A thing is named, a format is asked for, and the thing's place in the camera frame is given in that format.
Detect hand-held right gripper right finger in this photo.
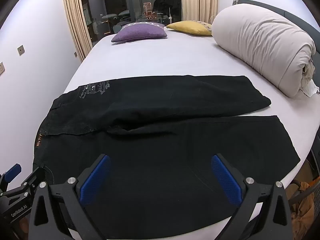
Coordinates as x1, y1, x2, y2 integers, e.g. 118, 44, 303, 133
211, 153, 293, 240

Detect purple pillow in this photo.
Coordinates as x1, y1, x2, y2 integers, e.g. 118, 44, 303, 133
111, 22, 167, 43

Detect glass window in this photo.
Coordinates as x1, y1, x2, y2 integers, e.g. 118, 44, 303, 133
80, 0, 182, 48

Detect yellow pillow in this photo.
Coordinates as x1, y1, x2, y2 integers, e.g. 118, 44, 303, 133
166, 20, 213, 36

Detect black basket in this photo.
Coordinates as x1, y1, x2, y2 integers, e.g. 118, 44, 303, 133
287, 152, 320, 207

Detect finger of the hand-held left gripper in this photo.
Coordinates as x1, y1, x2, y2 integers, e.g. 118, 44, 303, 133
0, 164, 22, 193
15, 166, 49, 200

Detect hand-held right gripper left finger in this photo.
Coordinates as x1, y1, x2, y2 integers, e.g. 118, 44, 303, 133
28, 154, 112, 240

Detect brown cloth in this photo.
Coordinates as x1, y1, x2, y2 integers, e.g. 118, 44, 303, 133
286, 175, 320, 230

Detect rolled beige duvet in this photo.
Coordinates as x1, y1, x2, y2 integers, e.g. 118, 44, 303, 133
211, 4, 320, 98

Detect black pants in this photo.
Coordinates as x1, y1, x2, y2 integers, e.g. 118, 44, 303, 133
33, 75, 301, 239

